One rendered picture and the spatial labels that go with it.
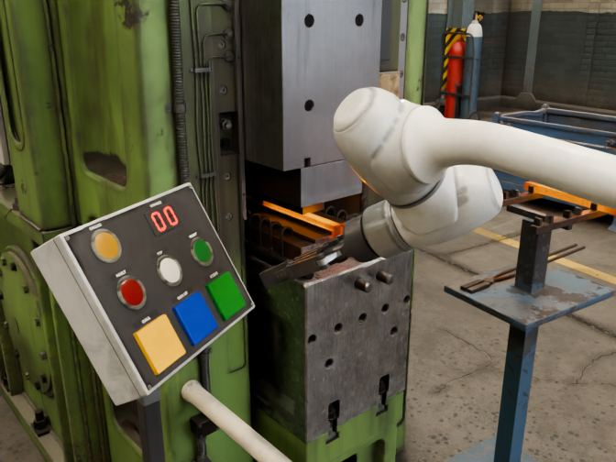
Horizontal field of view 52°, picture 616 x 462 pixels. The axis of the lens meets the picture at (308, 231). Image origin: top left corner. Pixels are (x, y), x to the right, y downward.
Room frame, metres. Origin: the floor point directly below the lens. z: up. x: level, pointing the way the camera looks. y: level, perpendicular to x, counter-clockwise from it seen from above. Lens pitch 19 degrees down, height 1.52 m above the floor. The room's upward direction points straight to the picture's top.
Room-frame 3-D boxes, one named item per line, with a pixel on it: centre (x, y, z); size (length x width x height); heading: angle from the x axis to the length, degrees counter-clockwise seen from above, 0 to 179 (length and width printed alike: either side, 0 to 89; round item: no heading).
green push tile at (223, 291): (1.09, 0.16, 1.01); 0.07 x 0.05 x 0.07; 155
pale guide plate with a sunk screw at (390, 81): (1.78, -0.22, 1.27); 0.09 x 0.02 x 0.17; 130
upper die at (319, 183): (1.63, 0.08, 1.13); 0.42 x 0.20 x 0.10; 40
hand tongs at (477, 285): (1.85, -0.70, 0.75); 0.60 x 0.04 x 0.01; 127
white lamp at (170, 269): (1.01, 0.24, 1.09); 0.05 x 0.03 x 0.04; 130
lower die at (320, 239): (1.63, 0.08, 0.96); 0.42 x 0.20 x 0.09; 40
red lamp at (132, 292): (0.92, 0.28, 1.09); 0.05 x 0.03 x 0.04; 130
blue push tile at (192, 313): (1.00, 0.20, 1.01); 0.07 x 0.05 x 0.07; 155
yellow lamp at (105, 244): (0.94, 0.32, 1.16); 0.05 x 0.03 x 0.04; 130
